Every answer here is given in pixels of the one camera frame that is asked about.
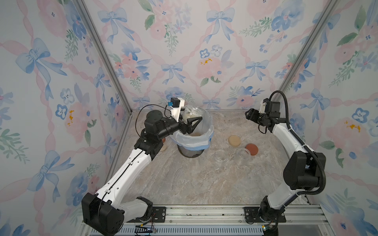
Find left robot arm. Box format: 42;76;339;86
81;108;202;236

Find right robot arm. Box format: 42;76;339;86
245;99;326;222

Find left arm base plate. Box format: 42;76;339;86
128;206;166;223

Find white trash bag liner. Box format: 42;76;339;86
170;105;214;151

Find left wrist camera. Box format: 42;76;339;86
168;97;185;123

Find glass jar with rice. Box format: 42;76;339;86
214;149;228;164

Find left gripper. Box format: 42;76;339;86
157;109;201;142

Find aluminium front rail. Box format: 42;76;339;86
115;205;335;236

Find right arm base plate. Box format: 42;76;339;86
243;206;286;224

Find green lid jar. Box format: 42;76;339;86
182;105;205;124

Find black mesh trash bin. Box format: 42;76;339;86
177;145;204;158

